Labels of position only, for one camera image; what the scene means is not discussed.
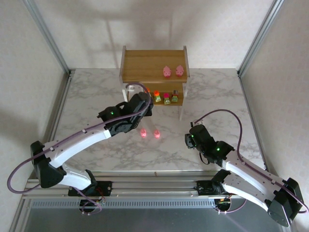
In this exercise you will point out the dark grey panel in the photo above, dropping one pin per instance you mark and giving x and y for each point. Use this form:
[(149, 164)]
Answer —
[(154, 221)]

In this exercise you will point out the aluminium table side rail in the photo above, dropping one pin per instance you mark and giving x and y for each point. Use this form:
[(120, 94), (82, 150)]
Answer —
[(247, 91), (60, 108)]

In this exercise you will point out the grey-topped green toy truck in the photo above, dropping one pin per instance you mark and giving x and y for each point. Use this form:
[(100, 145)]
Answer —
[(174, 95)]

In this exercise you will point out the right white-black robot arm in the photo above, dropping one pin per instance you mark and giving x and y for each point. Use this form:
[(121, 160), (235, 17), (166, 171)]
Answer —
[(246, 176)]

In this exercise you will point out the pink plastic pig toy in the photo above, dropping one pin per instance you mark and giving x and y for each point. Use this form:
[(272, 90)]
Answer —
[(179, 70), (143, 133), (157, 133), (167, 72)]

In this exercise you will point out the orange-topped green toy truck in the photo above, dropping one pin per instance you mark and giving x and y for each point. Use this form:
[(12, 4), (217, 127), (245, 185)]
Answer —
[(157, 96), (149, 91)]

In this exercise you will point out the two-tier wooden shelf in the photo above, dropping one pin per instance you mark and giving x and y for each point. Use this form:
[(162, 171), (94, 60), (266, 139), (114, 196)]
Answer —
[(144, 56)]

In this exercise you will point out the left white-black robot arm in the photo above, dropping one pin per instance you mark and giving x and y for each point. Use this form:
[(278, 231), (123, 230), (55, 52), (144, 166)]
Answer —
[(79, 142)]

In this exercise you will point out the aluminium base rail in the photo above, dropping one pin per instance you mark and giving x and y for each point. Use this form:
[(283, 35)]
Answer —
[(154, 186)]

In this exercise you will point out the magenta-topped green toy truck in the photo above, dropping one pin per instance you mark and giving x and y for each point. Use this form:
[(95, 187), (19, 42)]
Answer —
[(166, 98)]

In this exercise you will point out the aluminium frame post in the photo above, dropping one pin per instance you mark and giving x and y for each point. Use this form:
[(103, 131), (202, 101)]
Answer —
[(47, 36), (260, 36)]

